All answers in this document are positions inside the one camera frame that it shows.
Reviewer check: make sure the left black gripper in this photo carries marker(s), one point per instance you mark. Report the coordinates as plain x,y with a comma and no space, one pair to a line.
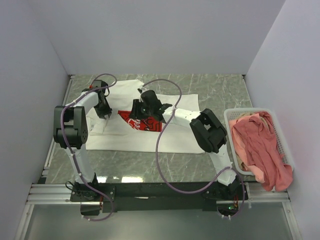
107,111

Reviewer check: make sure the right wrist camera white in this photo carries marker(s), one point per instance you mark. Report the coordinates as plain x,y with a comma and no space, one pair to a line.
141,90

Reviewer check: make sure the beige garment in basket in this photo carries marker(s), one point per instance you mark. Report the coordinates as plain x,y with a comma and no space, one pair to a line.
248,115

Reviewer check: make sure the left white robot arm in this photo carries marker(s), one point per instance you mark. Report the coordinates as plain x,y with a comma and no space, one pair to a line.
71,132

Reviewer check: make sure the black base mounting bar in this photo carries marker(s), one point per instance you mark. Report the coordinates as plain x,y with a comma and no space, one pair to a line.
153,196

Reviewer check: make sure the white Coca-Cola t-shirt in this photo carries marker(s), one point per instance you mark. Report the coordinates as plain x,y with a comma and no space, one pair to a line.
121,133

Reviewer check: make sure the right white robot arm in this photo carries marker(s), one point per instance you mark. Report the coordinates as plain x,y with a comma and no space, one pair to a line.
208,131

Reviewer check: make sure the pink t-shirt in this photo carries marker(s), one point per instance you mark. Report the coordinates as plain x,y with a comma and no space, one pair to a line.
255,145

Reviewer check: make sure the aluminium frame rail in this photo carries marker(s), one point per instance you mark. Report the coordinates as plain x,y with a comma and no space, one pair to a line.
41,194

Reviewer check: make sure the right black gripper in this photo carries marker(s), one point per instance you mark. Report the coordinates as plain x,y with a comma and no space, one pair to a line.
135,113

